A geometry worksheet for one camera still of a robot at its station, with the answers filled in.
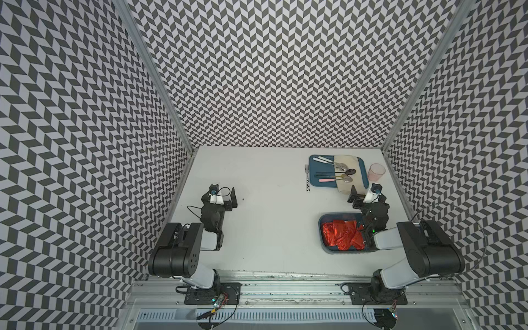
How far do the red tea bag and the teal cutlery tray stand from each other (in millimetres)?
210

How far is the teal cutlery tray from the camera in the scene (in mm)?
1062

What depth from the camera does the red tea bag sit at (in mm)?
841
